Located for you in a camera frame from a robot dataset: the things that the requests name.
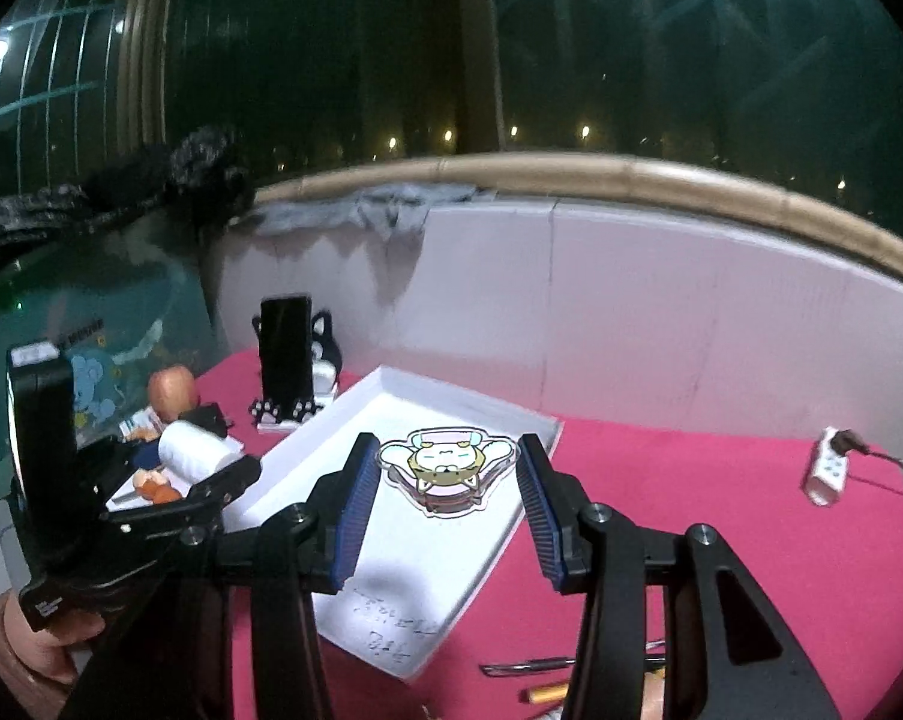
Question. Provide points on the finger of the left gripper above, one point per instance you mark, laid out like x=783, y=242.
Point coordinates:
x=203, y=504

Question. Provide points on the white power strip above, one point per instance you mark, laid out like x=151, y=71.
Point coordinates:
x=826, y=476

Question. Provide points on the grey cloth on ledge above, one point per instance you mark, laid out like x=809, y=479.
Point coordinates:
x=398, y=210

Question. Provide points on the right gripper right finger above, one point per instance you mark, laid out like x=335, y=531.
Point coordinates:
x=729, y=653

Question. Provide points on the red apple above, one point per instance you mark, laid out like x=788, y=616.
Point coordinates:
x=172, y=391

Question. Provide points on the pink table cloth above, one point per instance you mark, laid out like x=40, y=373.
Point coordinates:
x=835, y=574

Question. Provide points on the black cat phone stand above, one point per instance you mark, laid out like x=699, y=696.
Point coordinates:
x=326, y=364

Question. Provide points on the small orange fruit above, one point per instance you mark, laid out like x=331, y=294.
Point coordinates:
x=153, y=486

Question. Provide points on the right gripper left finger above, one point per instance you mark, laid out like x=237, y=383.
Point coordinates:
x=308, y=548

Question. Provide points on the black plastic bag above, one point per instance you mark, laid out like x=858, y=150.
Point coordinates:
x=204, y=181

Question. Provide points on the black phone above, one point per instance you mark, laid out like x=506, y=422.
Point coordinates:
x=284, y=335

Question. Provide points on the white shallow tray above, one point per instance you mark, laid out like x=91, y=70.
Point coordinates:
x=416, y=575

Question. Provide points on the black small case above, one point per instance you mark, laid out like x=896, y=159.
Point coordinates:
x=209, y=417

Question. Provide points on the yellow lighter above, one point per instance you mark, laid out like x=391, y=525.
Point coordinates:
x=552, y=693

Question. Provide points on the blue mouse poster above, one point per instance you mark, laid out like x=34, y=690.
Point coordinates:
x=110, y=385

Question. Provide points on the left hand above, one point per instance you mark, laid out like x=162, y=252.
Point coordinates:
x=37, y=672

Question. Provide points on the metal tweezers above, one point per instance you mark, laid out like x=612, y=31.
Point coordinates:
x=655, y=651

